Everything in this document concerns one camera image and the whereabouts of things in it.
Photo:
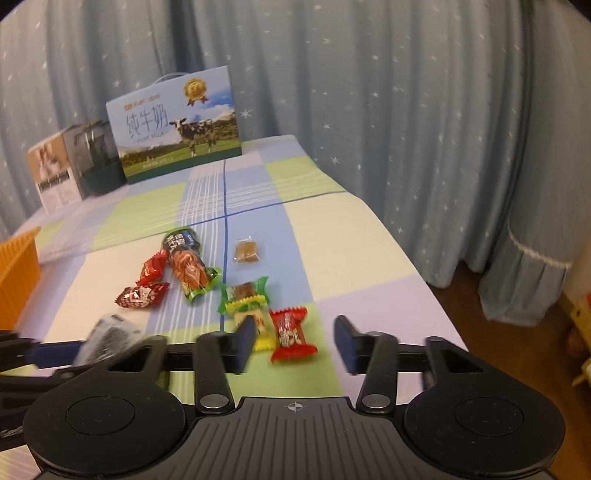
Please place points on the orange plastic tray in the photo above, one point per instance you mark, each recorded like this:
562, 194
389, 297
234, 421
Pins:
18, 277

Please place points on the white product box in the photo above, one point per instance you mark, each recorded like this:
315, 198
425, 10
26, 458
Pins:
51, 180

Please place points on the small bright red candy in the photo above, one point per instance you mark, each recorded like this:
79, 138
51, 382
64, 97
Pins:
152, 270

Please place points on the blue star-print curtain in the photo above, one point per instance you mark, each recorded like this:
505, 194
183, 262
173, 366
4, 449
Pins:
369, 92

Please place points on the brown square clear-wrapped snack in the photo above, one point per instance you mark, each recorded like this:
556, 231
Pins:
247, 251

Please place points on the blue lace-trimmed cover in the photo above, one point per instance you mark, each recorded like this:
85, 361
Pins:
526, 272

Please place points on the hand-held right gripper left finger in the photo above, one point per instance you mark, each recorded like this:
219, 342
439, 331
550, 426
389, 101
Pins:
244, 346

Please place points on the green packet with brown snack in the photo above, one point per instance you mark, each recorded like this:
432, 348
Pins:
242, 293

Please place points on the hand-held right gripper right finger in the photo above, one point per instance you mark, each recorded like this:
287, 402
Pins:
346, 346

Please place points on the yellow snack packet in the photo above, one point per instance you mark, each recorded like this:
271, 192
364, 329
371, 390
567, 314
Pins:
263, 330

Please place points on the blue milk carton with cow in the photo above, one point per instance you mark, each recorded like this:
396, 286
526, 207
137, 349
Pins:
175, 138

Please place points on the dark red white candy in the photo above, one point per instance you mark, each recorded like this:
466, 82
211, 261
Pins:
138, 297

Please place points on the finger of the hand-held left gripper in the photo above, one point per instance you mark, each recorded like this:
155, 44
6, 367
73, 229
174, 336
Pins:
27, 382
51, 355

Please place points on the red snack packet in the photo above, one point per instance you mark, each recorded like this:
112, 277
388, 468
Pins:
291, 337

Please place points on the checked tablecloth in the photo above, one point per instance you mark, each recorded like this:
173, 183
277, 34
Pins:
346, 240

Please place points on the long green sausage packet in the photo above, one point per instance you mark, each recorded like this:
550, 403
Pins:
187, 267

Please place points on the black white snack packet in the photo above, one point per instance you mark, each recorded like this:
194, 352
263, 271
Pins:
104, 341

